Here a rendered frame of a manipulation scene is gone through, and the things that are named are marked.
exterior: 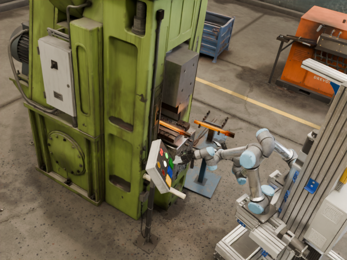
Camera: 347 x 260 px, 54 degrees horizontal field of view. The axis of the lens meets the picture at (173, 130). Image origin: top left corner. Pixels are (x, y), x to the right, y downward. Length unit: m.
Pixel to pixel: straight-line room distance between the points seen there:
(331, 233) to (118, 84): 2.00
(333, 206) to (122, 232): 2.02
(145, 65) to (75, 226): 1.91
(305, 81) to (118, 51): 4.35
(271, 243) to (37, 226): 2.25
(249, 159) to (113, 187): 1.63
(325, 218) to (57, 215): 2.55
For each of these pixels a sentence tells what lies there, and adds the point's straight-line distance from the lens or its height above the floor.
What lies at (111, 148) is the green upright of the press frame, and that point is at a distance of 3.34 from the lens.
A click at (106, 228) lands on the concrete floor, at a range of 3.68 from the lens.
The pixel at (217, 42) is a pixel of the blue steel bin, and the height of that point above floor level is 0.41.
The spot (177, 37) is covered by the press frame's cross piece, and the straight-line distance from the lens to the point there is 2.81.
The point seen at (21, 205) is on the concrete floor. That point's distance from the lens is 4.01.
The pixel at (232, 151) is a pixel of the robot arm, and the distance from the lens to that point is 2.76.
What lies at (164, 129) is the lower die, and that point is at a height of 0.99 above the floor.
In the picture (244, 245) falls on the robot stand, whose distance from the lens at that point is 3.50.
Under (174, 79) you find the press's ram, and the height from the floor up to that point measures 1.63.
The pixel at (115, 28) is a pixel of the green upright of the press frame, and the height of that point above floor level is 2.00.
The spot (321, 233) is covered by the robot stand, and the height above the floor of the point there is 0.93.
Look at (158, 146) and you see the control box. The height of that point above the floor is 1.20.
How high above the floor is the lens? 2.98
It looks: 38 degrees down
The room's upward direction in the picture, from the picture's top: 8 degrees clockwise
